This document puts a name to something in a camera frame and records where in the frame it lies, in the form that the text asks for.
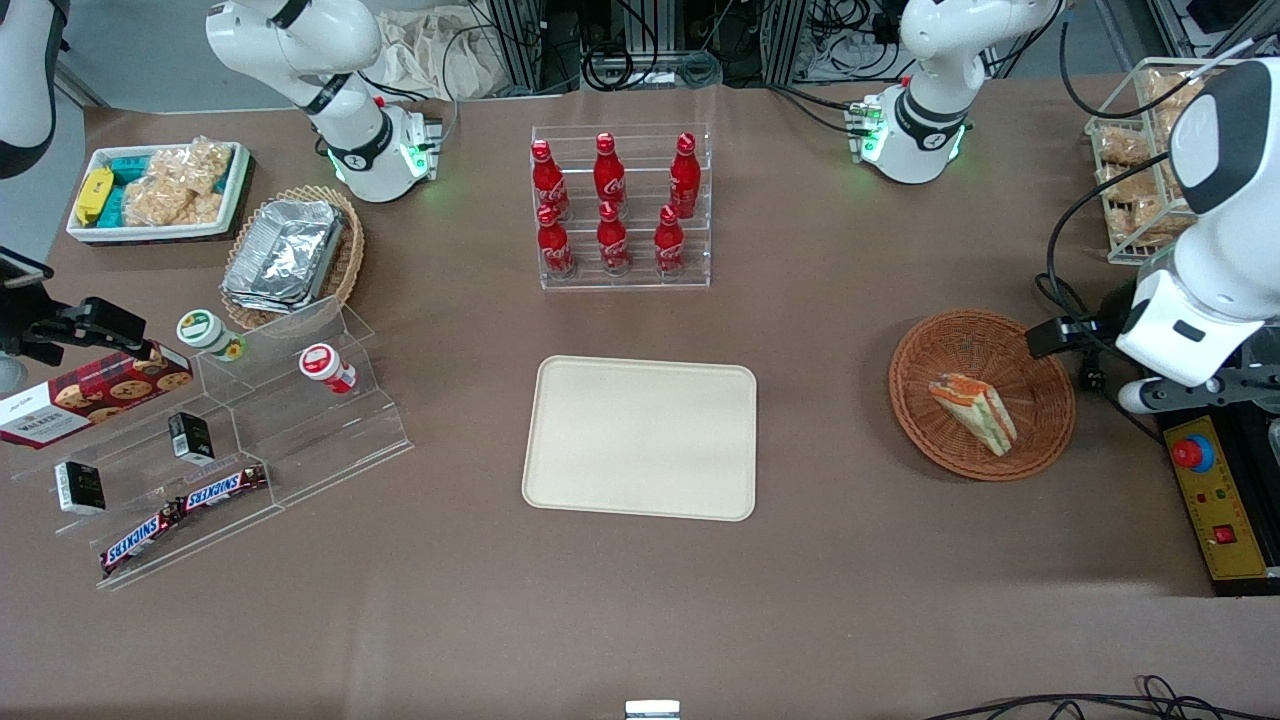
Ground aluminium frame post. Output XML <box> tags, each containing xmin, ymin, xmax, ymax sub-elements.
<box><xmin>484</xmin><ymin>0</ymin><xmax>547</xmax><ymax>97</ymax></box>
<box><xmin>759</xmin><ymin>0</ymin><xmax>812</xmax><ymax>87</ymax></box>

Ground black base cables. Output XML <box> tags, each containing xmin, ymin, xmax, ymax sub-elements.
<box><xmin>765</xmin><ymin>80</ymin><xmax>873</xmax><ymax>137</ymax></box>

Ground beige cloth bag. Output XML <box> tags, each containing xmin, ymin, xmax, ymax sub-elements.
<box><xmin>374</xmin><ymin>8</ymin><xmax>503</xmax><ymax>102</ymax></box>

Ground stacked aluminium foil trays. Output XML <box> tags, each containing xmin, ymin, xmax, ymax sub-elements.
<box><xmin>221</xmin><ymin>198</ymin><xmax>347</xmax><ymax>315</ymax></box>

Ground black floor cables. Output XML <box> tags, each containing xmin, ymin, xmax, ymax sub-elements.
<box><xmin>920</xmin><ymin>675</ymin><xmax>1280</xmax><ymax>720</ymax></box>

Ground red cola bottle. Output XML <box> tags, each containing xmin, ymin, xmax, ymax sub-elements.
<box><xmin>593</xmin><ymin>131</ymin><xmax>628</xmax><ymax>216</ymax></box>
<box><xmin>668</xmin><ymin>131</ymin><xmax>702</xmax><ymax>220</ymax></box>
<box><xmin>530</xmin><ymin>139</ymin><xmax>572</xmax><ymax>223</ymax></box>
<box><xmin>653</xmin><ymin>203</ymin><xmax>688</xmax><ymax>278</ymax></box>
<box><xmin>537</xmin><ymin>204</ymin><xmax>578</xmax><ymax>281</ymax></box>
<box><xmin>596</xmin><ymin>200</ymin><xmax>633</xmax><ymax>278</ymax></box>

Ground clear bag fried snacks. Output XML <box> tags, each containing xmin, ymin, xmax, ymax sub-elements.
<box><xmin>1141</xmin><ymin>66</ymin><xmax>1203</xmax><ymax>113</ymax></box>
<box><xmin>1096</xmin><ymin>128</ymin><xmax>1153</xmax><ymax>167</ymax></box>
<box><xmin>1098</xmin><ymin>166</ymin><xmax>1196</xmax><ymax>247</ymax></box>

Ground coiled black cable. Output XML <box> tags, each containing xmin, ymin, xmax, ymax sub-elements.
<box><xmin>582</xmin><ymin>44</ymin><xmax>724</xmax><ymax>94</ymax></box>

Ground yellow snack packet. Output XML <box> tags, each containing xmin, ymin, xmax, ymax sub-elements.
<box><xmin>74</xmin><ymin>166</ymin><xmax>115</xmax><ymax>227</ymax></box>

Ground small black box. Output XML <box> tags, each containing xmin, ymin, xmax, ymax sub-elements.
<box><xmin>54</xmin><ymin>459</ymin><xmax>108</xmax><ymax>516</ymax></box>
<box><xmin>167</xmin><ymin>410</ymin><xmax>216</xmax><ymax>467</ymax></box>

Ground yellow black control box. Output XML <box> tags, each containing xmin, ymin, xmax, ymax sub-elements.
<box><xmin>1150</xmin><ymin>400</ymin><xmax>1280</xmax><ymax>599</ymax></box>

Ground snickers chocolate bar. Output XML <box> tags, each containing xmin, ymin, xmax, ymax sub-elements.
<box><xmin>99</xmin><ymin>504</ymin><xmax>184</xmax><ymax>577</ymax></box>
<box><xmin>177</xmin><ymin>464</ymin><xmax>270</xmax><ymax>514</ymax></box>

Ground green lid cup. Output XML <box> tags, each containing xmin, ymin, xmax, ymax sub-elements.
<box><xmin>176</xmin><ymin>308</ymin><xmax>248</xmax><ymax>363</ymax></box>

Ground clear bag rice crackers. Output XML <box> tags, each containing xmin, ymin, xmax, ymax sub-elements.
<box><xmin>121</xmin><ymin>135</ymin><xmax>234</xmax><ymax>229</ymax></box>

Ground triangle sandwich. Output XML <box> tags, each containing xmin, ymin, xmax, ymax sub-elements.
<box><xmin>929</xmin><ymin>372</ymin><xmax>1019</xmax><ymax>459</ymax></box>

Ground red lid cup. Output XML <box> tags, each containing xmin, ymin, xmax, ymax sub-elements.
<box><xmin>298</xmin><ymin>342</ymin><xmax>358</xmax><ymax>395</ymax></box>

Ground brown wicker basket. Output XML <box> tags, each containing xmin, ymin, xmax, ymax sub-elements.
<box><xmin>889</xmin><ymin>309</ymin><xmax>1078</xmax><ymax>483</ymax></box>

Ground white rectangular bin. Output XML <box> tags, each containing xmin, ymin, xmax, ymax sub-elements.
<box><xmin>65</xmin><ymin>140</ymin><xmax>252</xmax><ymax>247</ymax></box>

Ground beige plastic tray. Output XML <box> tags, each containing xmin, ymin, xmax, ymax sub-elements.
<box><xmin>521</xmin><ymin>355</ymin><xmax>759</xmax><ymax>523</ymax></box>

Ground clear acrylic step display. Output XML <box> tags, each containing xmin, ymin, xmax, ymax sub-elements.
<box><xmin>10</xmin><ymin>294</ymin><xmax>415</xmax><ymax>592</ymax></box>

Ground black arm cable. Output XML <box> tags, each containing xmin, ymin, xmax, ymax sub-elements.
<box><xmin>1057</xmin><ymin>20</ymin><xmax>1257</xmax><ymax>122</ymax></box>

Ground white wire basket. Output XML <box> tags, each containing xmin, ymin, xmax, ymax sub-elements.
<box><xmin>1084</xmin><ymin>56</ymin><xmax>1280</xmax><ymax>267</ymax></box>

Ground clear acrylic bottle rack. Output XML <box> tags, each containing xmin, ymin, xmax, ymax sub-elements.
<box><xmin>530</xmin><ymin>123</ymin><xmax>713</xmax><ymax>292</ymax></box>

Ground light wicker basket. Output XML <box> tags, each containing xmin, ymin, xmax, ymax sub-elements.
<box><xmin>220</xmin><ymin>184</ymin><xmax>366</xmax><ymax>335</ymax></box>

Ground red cookie box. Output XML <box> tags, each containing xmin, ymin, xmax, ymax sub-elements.
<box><xmin>0</xmin><ymin>341</ymin><xmax>195</xmax><ymax>451</ymax></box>

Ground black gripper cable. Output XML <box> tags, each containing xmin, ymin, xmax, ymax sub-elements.
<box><xmin>1035</xmin><ymin>150</ymin><xmax>1176</xmax><ymax>446</ymax></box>

